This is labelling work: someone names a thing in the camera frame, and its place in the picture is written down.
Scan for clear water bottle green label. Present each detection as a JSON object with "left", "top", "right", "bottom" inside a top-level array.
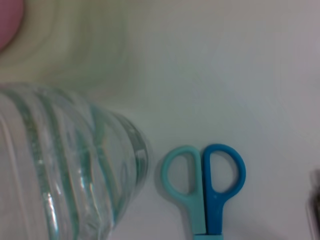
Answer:
[{"left": 0, "top": 83, "right": 153, "bottom": 240}]

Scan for blue capped scissors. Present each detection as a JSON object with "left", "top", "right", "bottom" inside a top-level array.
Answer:
[{"left": 160, "top": 143, "right": 247, "bottom": 240}]

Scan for green translucent plastic fruit plate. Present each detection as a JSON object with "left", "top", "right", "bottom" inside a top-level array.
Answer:
[{"left": 0, "top": 0, "right": 141, "bottom": 101}]

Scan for pink toy peach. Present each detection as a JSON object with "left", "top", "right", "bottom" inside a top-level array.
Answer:
[{"left": 0, "top": 0, "right": 25, "bottom": 52}]

